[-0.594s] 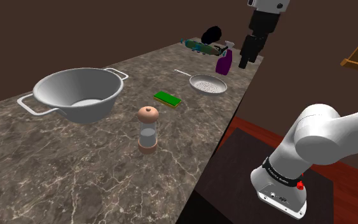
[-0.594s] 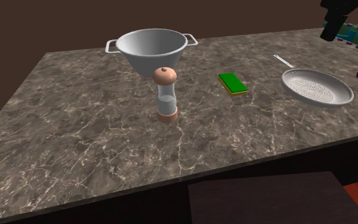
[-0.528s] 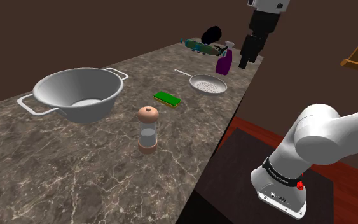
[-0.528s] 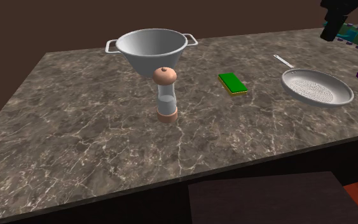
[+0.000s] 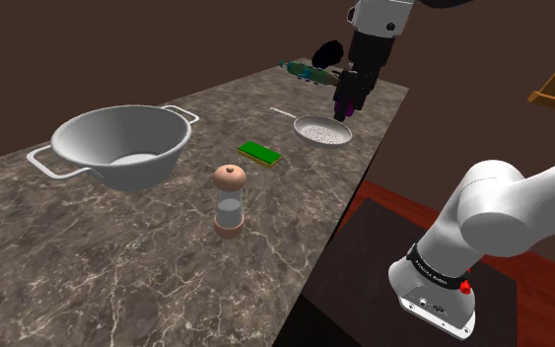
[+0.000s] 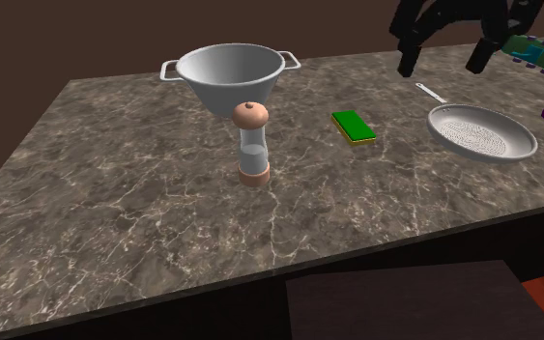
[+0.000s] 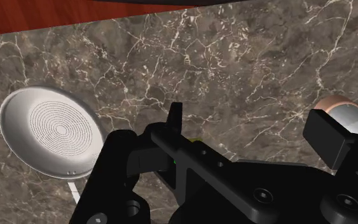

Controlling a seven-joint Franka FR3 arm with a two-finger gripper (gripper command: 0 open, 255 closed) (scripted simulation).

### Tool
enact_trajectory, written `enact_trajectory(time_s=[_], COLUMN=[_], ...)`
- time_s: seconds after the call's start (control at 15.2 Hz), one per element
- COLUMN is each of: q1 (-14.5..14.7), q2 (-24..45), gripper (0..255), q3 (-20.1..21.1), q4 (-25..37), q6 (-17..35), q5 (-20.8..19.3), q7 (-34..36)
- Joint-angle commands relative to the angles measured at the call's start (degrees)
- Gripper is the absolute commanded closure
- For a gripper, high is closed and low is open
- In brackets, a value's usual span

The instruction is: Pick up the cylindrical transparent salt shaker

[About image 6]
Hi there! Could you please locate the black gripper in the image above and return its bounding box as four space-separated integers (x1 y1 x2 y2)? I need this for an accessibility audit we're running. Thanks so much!
388 0 544 79

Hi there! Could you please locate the grey frying pan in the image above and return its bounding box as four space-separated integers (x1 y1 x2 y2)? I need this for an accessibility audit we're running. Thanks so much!
415 82 539 165

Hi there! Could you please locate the green and yellow sponge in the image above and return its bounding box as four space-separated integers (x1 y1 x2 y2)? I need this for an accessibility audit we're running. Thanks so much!
330 109 378 147

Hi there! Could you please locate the grey metal colander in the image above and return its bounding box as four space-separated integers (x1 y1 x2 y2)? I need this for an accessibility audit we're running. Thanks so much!
159 42 301 119

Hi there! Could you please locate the clear salt grinder wooden cap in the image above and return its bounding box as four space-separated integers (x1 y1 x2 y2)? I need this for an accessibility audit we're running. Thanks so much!
231 101 272 188

